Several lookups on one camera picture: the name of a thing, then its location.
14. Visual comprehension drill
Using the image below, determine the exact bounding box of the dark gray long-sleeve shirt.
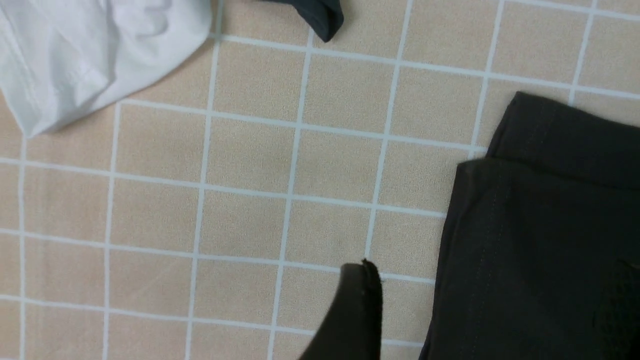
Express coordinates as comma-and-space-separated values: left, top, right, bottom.
420, 91, 640, 360

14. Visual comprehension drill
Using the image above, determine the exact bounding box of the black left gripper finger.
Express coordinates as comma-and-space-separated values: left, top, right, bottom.
299, 259, 383, 360

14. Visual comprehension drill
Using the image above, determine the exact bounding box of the white crumpled shirt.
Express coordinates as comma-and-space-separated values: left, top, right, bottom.
0, 0, 213, 138

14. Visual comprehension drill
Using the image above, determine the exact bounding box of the dark teal crumpled shirt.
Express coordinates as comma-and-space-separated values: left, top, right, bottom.
272, 0, 345, 44

